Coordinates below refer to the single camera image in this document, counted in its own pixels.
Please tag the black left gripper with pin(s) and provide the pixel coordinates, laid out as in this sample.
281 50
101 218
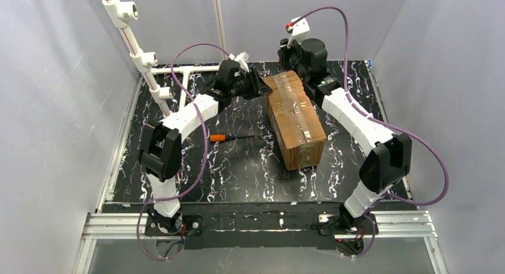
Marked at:
255 83

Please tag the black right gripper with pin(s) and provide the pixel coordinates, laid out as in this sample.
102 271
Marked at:
284 53

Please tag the brown cardboard express box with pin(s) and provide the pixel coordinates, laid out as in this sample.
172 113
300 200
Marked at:
296 125

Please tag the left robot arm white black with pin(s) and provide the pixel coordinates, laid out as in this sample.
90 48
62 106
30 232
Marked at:
160 151

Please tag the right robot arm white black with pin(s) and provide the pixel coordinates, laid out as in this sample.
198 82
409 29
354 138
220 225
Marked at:
388 153

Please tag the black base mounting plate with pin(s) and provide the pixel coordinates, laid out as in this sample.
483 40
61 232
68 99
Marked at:
255 225

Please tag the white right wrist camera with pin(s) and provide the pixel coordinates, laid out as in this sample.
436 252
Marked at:
298 29

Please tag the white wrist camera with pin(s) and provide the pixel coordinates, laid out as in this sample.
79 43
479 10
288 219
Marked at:
242 59
298 29

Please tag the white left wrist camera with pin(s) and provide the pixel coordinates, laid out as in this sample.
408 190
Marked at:
242 59

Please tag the orange handled screwdriver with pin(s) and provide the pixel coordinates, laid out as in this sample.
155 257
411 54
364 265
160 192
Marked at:
225 138

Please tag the white pvc pipe frame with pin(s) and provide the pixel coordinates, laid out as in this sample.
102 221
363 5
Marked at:
154 31

